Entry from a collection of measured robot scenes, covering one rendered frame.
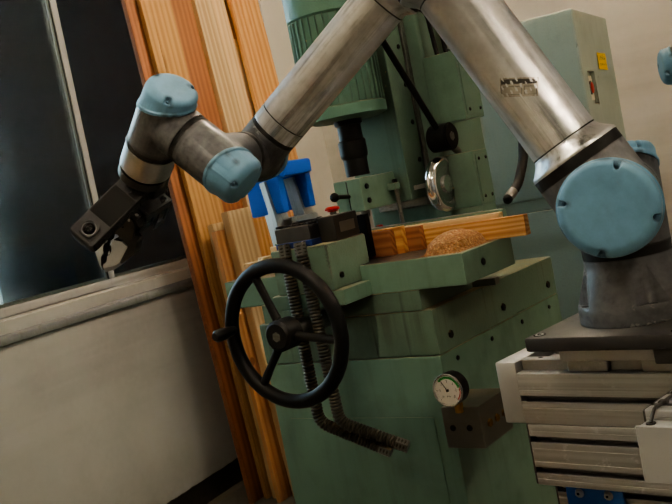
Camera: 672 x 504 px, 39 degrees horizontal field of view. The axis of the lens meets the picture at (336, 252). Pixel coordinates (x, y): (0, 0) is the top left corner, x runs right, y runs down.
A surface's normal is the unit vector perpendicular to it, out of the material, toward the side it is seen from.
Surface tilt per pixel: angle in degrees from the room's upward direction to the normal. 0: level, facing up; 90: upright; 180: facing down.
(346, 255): 90
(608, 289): 72
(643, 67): 90
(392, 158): 90
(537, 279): 90
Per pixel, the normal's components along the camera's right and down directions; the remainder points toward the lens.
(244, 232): 0.85, -0.19
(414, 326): -0.58, 0.18
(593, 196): -0.25, 0.24
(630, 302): -0.38, -0.17
